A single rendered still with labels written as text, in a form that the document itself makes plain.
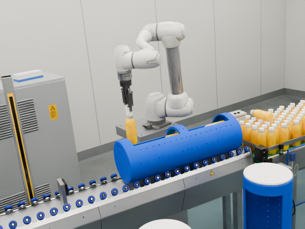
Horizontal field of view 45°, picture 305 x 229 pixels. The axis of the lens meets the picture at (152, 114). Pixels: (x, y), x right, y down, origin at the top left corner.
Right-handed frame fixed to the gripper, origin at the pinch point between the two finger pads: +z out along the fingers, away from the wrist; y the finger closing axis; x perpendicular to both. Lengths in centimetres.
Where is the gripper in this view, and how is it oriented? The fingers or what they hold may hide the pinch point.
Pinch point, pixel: (129, 110)
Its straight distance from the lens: 234.5
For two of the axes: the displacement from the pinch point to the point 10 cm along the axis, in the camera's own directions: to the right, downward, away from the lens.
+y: 4.6, 2.3, -8.6
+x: 8.8, -2.2, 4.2
